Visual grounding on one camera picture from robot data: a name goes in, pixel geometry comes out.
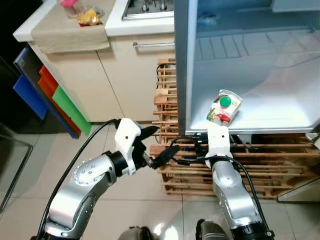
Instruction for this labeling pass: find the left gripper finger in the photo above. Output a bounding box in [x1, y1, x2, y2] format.
[136, 125, 160, 146]
[149, 144, 181, 170]

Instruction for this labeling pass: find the white carton with green cap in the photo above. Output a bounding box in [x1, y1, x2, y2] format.
[206, 89, 244, 125]

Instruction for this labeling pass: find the black mini fridge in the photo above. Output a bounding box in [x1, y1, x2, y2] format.
[173, 0, 320, 137]

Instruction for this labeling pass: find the beige kitchen cabinet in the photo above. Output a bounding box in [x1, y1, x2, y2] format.
[29, 32, 177, 124]

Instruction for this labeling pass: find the wooden slatted rack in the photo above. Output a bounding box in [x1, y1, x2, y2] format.
[149, 58, 320, 202]

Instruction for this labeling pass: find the robot left leg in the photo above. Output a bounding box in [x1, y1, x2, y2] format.
[116, 225, 154, 240]

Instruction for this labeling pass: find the robot leg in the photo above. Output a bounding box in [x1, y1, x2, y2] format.
[116, 225, 154, 240]
[195, 218, 233, 240]

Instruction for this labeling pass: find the green cutting board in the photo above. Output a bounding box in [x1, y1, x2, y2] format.
[51, 85, 93, 137]

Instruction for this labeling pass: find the robot right leg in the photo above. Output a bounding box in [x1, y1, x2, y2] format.
[195, 218, 233, 240]

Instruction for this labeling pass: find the white kitchen counter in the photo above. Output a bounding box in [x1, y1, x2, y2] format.
[12, 0, 176, 43]

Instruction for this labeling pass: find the steel gas stove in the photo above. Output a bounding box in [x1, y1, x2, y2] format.
[122, 0, 175, 21]

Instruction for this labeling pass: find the beige counter cloth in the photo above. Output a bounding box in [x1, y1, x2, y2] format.
[30, 4, 112, 55]

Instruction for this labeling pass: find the yellow snack bag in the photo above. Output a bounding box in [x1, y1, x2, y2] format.
[76, 5, 104, 27]

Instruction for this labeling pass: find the glass side table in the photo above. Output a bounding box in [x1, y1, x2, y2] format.
[0, 124, 34, 213]

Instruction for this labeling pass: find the jar with pink lid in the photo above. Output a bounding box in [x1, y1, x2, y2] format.
[59, 0, 81, 16]

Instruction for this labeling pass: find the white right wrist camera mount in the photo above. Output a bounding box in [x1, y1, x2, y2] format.
[205, 122, 232, 160]

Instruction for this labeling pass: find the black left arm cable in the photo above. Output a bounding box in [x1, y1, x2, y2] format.
[36, 118, 121, 240]

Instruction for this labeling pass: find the metal cabinet handle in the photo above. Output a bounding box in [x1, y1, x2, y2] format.
[132, 41, 176, 50]

